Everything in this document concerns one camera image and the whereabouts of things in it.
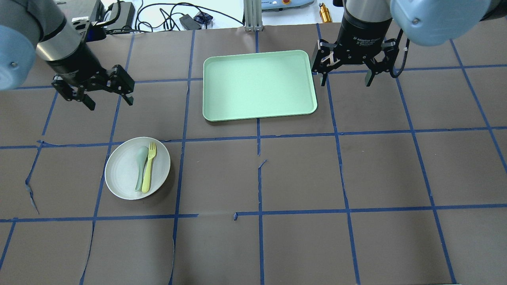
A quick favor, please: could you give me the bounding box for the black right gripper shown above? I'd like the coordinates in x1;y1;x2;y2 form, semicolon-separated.
311;16;400;87

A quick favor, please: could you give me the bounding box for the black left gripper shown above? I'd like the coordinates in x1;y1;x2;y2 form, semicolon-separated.
51;44;135;111

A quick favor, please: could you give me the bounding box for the white round plate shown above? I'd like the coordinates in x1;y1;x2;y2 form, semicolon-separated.
105;137;172;200

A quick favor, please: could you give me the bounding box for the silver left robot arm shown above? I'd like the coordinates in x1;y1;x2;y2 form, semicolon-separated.
0;0;135;110

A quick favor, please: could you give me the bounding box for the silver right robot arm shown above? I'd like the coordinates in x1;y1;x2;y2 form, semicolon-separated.
310;0;506;86

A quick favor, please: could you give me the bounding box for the yellow plastic fork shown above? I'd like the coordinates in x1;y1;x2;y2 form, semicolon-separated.
141;141;157;193

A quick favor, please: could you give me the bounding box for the grey-green plastic spoon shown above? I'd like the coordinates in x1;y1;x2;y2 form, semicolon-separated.
135;146;149;192

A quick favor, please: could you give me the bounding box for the gold metal cylinder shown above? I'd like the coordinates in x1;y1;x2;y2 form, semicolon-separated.
318;2;332;23

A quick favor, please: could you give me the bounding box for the mint green tray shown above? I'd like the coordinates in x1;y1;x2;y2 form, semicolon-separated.
202;50;318;122

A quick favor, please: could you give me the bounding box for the black power adapter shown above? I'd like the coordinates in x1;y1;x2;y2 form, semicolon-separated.
179;14;202;30

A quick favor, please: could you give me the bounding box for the aluminium frame post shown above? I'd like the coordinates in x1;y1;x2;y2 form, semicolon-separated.
243;0;264;31

